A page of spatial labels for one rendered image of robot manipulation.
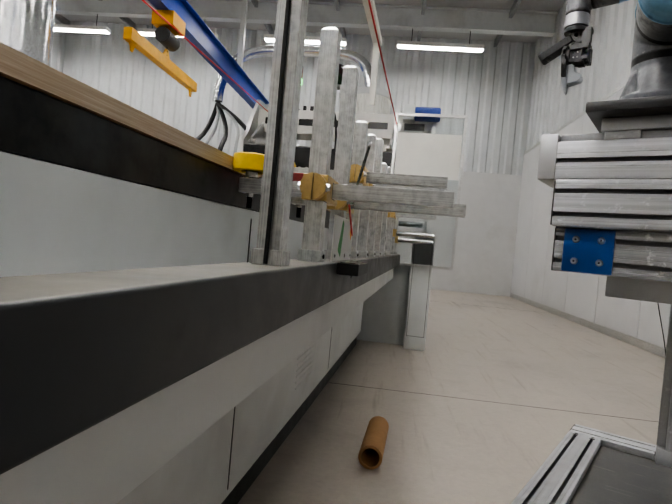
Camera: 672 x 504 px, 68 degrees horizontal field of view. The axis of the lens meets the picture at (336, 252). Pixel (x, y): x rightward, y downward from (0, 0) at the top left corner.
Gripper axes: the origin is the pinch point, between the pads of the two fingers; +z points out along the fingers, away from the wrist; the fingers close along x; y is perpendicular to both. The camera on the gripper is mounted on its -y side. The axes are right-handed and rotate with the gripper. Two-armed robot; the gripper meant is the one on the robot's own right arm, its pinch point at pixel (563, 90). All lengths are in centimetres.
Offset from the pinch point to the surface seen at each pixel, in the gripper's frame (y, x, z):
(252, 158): -33, -107, 42
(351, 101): -29, -80, 24
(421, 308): -120, 160, 100
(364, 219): -52, -35, 49
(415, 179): -28, -46, 37
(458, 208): -6, -64, 47
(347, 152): -29, -80, 36
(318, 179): -17, -105, 46
